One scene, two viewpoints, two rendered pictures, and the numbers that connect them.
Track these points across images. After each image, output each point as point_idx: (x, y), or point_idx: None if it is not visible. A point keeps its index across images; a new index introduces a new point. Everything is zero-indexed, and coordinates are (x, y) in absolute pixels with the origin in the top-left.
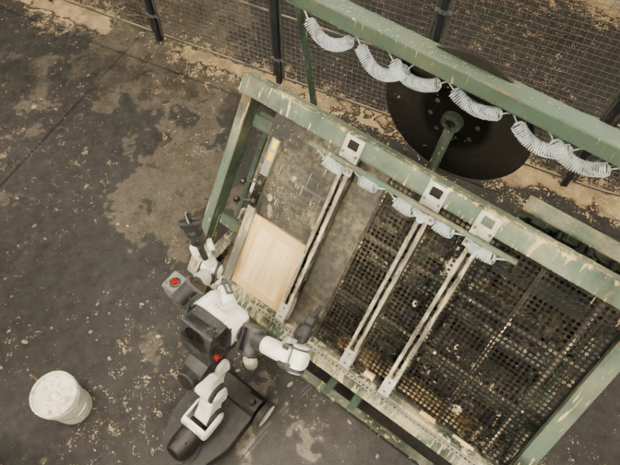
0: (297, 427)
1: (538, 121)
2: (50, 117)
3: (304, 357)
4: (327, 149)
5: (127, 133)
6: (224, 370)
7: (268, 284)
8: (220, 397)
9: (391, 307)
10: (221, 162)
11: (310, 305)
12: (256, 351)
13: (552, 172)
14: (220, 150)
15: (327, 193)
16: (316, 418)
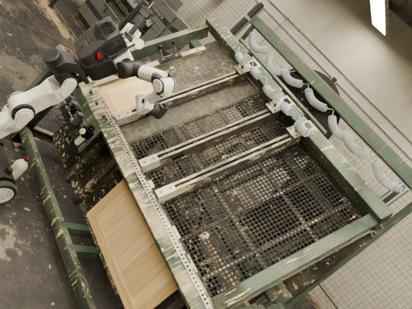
0: (8, 230)
1: (346, 114)
2: (5, 12)
3: (171, 84)
4: (228, 67)
5: (39, 56)
6: (64, 91)
7: (124, 102)
8: (27, 113)
9: (205, 152)
10: (160, 37)
11: (143, 127)
12: (131, 70)
13: None
14: None
15: None
16: (28, 241)
